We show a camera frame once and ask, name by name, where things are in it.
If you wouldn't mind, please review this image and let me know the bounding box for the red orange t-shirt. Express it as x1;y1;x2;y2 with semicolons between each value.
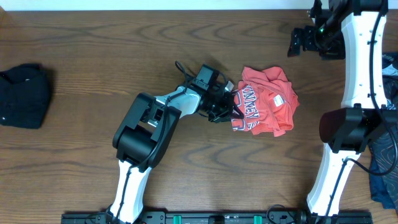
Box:
231;67;299;137

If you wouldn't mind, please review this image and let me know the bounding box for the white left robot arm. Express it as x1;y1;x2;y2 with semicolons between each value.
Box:
108;82;234;223

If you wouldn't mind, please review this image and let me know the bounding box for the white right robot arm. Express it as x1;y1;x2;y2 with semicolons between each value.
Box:
287;0;397;223

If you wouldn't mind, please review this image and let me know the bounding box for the dark patterned garment pile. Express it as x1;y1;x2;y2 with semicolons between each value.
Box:
369;52;397;210

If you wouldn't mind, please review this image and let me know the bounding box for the folded black garment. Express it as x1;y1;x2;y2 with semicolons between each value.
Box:
1;63;51;129

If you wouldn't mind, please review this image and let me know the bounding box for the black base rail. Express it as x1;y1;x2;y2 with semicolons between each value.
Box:
60;210;374;224

